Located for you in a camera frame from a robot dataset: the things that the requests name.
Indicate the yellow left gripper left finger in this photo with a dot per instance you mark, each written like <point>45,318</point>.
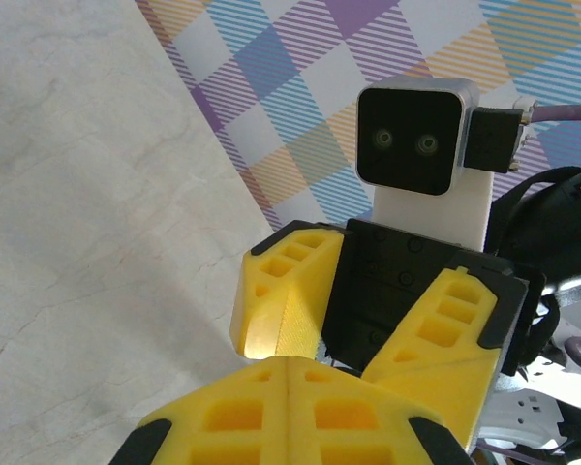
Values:
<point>232,416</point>

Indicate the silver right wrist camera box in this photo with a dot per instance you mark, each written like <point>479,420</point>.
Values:
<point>406,140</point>

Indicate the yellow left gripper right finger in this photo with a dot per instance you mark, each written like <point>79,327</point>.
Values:
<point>348,421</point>

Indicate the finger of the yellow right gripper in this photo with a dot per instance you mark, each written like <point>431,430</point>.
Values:
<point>290,310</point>
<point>440,358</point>

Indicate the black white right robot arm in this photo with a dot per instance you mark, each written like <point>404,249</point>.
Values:
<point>561,194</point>

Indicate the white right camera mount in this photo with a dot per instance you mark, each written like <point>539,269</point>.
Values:
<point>436,213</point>

